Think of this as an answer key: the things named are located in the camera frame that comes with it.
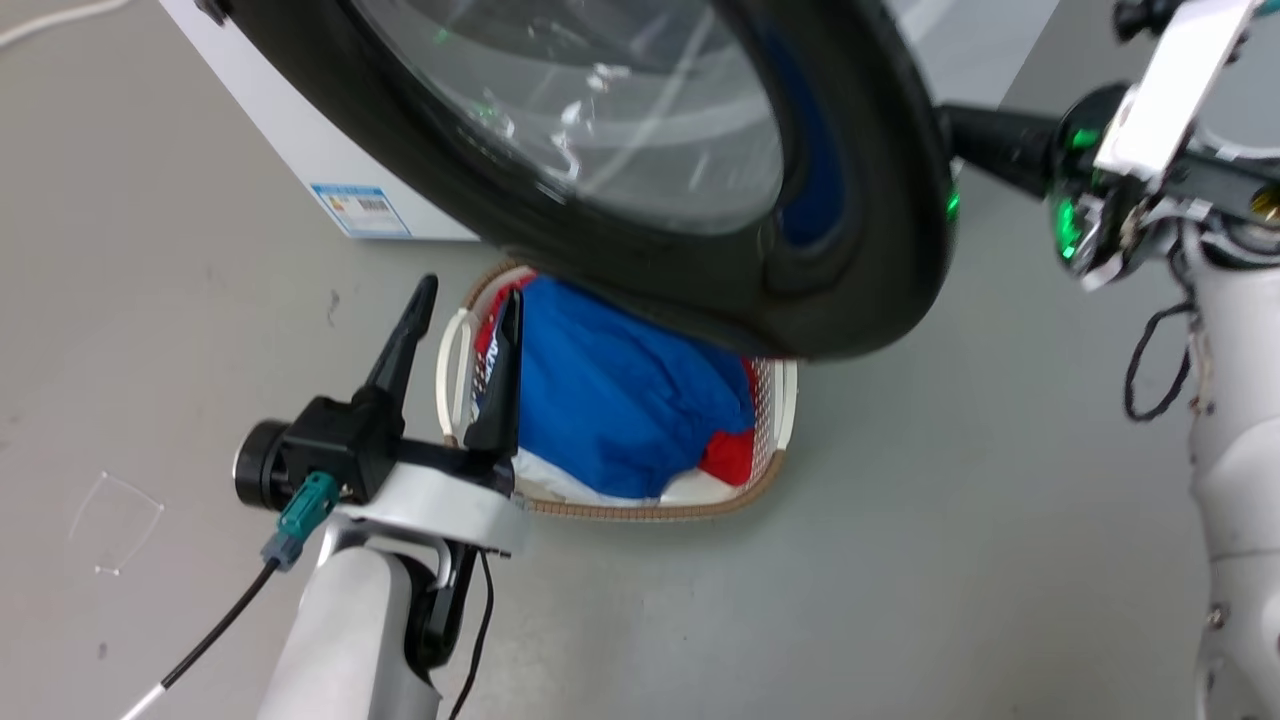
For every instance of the white washing machine body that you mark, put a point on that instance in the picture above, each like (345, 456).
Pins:
(290, 110)

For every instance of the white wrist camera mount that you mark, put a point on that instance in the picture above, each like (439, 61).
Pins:
(1180, 90)

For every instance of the white garment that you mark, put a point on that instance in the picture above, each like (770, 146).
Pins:
(560, 485)

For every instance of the red garment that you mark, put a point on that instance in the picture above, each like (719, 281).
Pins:
(730, 455)

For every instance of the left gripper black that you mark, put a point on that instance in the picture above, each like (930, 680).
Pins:
(335, 440)

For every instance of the white woven laundry basket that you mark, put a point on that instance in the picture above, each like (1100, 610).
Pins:
(775, 420)

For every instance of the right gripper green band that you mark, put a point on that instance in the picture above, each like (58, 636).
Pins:
(1085, 210)

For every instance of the blue garment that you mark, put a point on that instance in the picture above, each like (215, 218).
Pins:
(610, 390)

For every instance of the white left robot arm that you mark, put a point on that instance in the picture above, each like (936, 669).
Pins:
(350, 630)

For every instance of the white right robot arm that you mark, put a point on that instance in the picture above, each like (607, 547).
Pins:
(1240, 480)

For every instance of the blue energy label sticker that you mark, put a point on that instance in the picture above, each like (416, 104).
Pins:
(362, 210)

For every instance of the black round washing machine door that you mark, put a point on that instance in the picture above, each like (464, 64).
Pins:
(860, 200)

